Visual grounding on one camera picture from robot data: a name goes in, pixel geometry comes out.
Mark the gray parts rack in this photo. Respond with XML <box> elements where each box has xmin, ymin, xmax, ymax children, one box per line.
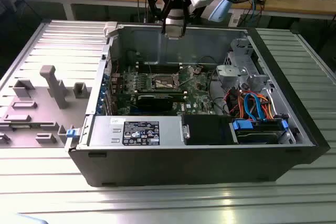
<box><xmin>0</xmin><ymin>65</ymin><xmax>91</xmax><ymax>148</ymax></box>

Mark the silver power supply unit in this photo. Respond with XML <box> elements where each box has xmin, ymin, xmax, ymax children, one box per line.
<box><xmin>88</xmin><ymin>115</ymin><xmax>186</xmax><ymax>147</ymax></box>

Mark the white labelled box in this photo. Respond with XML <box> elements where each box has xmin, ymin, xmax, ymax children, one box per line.
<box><xmin>230</xmin><ymin>10</ymin><xmax>244</xmax><ymax>25</ymax></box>

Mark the black graphics card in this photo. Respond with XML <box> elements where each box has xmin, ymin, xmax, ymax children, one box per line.
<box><xmin>136</xmin><ymin>93</ymin><xmax>174</xmax><ymax>112</ymax></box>

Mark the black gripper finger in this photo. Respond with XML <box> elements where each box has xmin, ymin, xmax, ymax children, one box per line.
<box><xmin>182</xmin><ymin>0</ymin><xmax>191</xmax><ymax>37</ymax></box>
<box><xmin>146</xmin><ymin>0</ymin><xmax>169</xmax><ymax>36</ymax></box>

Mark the black PC case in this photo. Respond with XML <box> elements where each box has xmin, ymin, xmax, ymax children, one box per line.
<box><xmin>64</xmin><ymin>22</ymin><xmax>331</xmax><ymax>188</ymax></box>

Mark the gray case latch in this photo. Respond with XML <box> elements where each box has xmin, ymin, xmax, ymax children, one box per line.
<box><xmin>103</xmin><ymin>21</ymin><xmax>119</xmax><ymax>38</ymax></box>

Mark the hard disk in blue carrier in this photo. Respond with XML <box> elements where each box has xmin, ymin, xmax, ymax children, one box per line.
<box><xmin>230</xmin><ymin>119</ymin><xmax>289</xmax><ymax>145</ymax></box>

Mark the red wire bundle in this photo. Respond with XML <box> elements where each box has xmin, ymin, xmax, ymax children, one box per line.
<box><xmin>223</xmin><ymin>89</ymin><xmax>240</xmax><ymax>116</ymax></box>

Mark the silver metal drive cage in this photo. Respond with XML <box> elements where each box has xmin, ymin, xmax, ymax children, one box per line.
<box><xmin>215</xmin><ymin>37</ymin><xmax>278</xmax><ymax>98</ymax></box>

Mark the CPU socket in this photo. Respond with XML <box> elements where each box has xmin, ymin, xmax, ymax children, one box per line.
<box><xmin>148</xmin><ymin>73</ymin><xmax>182</xmax><ymax>91</ymax></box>

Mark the blue wire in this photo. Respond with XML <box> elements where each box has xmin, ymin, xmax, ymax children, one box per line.
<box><xmin>243</xmin><ymin>93</ymin><xmax>259</xmax><ymax>121</ymax></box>
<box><xmin>251</xmin><ymin>93</ymin><xmax>266</xmax><ymax>122</ymax></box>

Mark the orange wire bundle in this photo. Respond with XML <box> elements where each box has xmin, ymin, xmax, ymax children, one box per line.
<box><xmin>236</xmin><ymin>91</ymin><xmax>276</xmax><ymax>120</ymax></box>

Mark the silver CPU chip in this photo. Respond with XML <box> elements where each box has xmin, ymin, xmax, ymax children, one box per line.
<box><xmin>164</xmin><ymin>26</ymin><xmax>184</xmax><ymax>40</ymax></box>

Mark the black plastic shroud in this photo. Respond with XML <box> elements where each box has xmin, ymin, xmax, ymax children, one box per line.
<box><xmin>183</xmin><ymin>115</ymin><xmax>233</xmax><ymax>146</ymax></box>

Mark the green motherboard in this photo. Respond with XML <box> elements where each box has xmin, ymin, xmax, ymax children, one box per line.
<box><xmin>109</xmin><ymin>61</ymin><xmax>229</xmax><ymax>117</ymax></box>

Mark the blue hanging cable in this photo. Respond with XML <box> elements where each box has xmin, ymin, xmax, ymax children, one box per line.
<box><xmin>249</xmin><ymin>0</ymin><xmax>260</xmax><ymax>27</ymax></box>

